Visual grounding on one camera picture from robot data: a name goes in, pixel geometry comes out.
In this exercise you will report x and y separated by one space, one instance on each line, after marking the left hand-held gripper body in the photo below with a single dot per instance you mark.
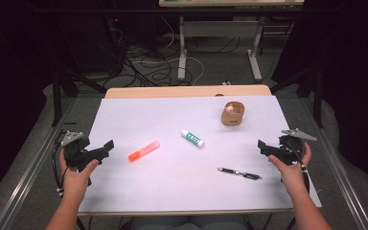
76 150

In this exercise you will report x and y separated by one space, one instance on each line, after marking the small white plug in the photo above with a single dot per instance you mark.
226 83

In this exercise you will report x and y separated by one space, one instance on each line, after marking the person's right hand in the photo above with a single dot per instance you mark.
292 177

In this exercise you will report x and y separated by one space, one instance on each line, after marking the aluminium rail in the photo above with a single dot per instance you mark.
28 179
338 172

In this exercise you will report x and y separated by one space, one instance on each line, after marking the grey metal-legged desk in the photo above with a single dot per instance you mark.
220 28

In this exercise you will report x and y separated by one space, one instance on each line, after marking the person's left hand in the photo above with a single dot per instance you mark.
75 183

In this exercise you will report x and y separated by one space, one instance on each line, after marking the orange highlighter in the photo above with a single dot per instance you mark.
143 151

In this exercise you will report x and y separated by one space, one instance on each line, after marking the white and green glue stick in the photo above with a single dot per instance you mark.
192 138

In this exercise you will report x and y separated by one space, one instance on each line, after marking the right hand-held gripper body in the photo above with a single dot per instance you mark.
290 150

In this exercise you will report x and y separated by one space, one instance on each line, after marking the brown wooden pen holder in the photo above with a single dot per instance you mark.
232 117

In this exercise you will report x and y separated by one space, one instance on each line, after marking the white table mat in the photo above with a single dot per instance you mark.
179 121

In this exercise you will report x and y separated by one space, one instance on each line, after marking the dark box with red light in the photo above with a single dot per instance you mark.
96 44

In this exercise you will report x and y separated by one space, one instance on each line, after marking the black pen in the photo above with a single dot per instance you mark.
239 173

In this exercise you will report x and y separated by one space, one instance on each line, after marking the black metal stand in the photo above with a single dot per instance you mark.
317 96
56 96

